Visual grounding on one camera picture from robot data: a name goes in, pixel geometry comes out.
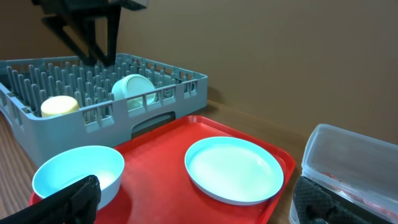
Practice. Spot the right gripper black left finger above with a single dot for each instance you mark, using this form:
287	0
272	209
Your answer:
77	203

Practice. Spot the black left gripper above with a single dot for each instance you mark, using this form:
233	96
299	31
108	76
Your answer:
100	21

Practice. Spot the red snack wrapper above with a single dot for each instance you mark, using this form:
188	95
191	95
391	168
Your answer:
377	193

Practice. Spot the light blue plate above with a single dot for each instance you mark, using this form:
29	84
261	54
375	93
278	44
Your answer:
234	171

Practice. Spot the grey dishwasher rack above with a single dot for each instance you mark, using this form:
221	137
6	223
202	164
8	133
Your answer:
101	120

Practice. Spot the red plastic tray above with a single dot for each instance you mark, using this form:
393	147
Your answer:
156	188

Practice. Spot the green bowl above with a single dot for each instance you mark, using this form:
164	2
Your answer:
132	85

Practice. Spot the clear plastic bin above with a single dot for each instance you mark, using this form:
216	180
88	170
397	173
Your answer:
335	150

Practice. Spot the light blue bowl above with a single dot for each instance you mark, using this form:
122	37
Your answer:
66	168

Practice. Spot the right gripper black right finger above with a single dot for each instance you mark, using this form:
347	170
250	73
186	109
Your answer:
316	204

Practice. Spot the yellow plastic cup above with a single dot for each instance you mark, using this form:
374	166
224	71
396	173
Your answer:
59	105

